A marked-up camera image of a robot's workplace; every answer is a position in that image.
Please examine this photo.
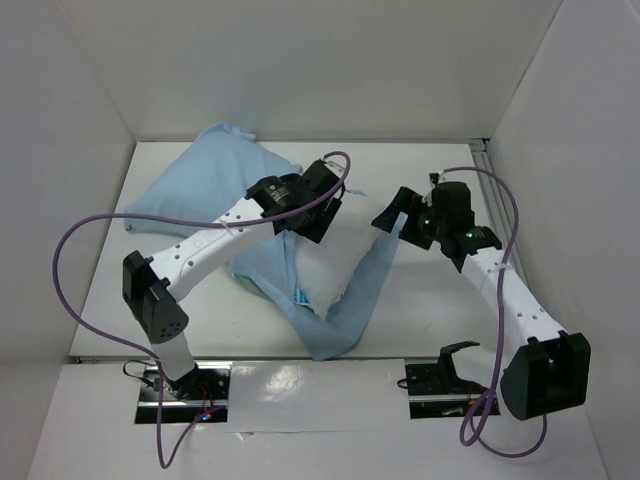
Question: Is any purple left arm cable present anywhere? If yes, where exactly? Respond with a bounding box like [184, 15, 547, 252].
[51, 150, 351, 469]

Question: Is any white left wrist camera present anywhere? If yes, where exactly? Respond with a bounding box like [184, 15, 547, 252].
[323, 159, 344, 177]

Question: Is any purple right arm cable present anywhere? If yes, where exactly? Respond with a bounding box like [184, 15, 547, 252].
[432, 166, 547, 459]

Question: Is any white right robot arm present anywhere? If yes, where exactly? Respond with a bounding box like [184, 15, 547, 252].
[372, 182, 591, 420]

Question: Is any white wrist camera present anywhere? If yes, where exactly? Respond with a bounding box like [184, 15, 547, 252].
[323, 159, 344, 177]
[422, 171, 445, 204]

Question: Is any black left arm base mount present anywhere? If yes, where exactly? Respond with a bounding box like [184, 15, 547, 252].
[122, 360, 232, 425]

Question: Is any white pillow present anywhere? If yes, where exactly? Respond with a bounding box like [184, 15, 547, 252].
[295, 193, 384, 320]

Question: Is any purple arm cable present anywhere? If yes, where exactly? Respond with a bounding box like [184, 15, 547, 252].
[432, 166, 547, 459]
[51, 150, 351, 469]

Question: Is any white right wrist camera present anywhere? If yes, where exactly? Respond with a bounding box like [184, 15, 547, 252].
[422, 171, 445, 204]

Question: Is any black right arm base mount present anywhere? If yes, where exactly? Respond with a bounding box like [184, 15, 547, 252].
[396, 341, 487, 419]

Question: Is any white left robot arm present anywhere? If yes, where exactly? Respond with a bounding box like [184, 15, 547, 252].
[122, 158, 349, 399]

